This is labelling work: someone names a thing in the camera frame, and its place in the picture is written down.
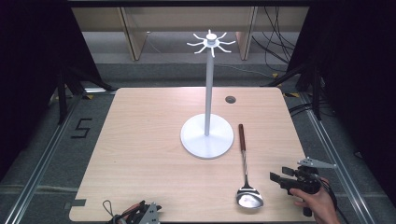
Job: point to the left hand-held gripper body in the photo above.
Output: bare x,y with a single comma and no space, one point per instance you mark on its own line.
146,216

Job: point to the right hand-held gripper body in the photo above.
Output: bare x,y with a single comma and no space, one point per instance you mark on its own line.
306,182

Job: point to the white hook rack stand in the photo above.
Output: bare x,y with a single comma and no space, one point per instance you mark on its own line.
208,137

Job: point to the person's left hand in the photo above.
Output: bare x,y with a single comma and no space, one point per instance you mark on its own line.
130,210

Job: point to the person's right hand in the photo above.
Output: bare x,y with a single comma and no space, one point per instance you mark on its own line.
320,207

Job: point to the black metal stand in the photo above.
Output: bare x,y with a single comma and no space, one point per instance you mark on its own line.
62,96
316,93

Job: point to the black curtain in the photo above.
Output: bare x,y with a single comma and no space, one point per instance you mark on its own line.
358,93
34,77

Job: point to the light wooden furniture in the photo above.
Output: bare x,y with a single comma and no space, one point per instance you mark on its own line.
134,37

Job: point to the aluminium floor rail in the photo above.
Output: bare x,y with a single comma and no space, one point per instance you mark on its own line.
40,165
336,155

